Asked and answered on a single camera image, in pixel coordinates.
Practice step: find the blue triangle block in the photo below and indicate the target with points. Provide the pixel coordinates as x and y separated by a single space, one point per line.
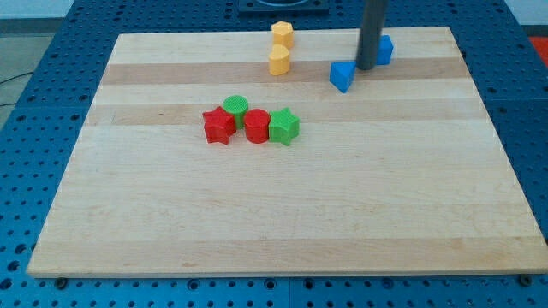
342 75

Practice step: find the green star block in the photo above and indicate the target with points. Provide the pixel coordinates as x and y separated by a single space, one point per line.
284 126

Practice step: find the red star block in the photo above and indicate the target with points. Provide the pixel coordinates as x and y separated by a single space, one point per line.
219 125

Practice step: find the red cylinder block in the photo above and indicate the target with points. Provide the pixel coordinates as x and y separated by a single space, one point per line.
256 124

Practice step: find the green cylinder block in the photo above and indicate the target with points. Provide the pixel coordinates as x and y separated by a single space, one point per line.
237 106

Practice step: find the light wooden board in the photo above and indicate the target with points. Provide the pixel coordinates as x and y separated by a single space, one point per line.
403 174

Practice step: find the yellow heart block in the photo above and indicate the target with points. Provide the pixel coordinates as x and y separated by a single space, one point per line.
279 60

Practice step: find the yellow hexagon block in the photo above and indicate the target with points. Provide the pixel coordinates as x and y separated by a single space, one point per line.
283 34

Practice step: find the blue cube block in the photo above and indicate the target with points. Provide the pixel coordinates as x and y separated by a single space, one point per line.
385 50

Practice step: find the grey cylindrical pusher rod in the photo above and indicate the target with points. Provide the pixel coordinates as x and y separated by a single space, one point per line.
372 24

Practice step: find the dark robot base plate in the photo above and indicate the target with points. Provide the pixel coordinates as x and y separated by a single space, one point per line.
246 7

